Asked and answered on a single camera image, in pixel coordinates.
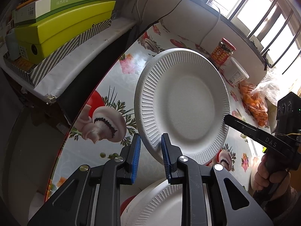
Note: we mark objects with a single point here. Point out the white side shelf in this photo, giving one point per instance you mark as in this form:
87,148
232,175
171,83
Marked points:
55,82

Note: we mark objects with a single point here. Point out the white plastic tub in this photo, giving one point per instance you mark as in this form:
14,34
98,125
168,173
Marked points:
233,72

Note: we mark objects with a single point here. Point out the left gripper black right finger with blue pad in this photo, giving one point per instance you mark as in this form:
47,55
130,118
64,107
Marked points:
210,195

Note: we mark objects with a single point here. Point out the white green carton box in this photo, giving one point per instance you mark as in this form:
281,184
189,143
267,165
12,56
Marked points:
39,9

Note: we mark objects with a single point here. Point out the striped grey white box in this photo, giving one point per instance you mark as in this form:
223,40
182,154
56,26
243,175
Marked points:
33,74

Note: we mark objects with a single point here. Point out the person's right hand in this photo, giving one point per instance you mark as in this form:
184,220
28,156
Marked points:
260,179

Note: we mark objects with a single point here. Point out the bag of orange fruits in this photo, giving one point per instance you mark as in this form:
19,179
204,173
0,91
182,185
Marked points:
254,97

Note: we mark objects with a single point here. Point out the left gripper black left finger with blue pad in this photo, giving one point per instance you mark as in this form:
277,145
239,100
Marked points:
92,194

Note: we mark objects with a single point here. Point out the lime green box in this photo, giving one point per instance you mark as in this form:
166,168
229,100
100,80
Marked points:
37,41

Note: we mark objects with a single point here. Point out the red label jar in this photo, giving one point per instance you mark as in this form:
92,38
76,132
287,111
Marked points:
222,52

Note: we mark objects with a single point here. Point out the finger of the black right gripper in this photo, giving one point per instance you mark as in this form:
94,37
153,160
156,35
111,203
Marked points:
248,130

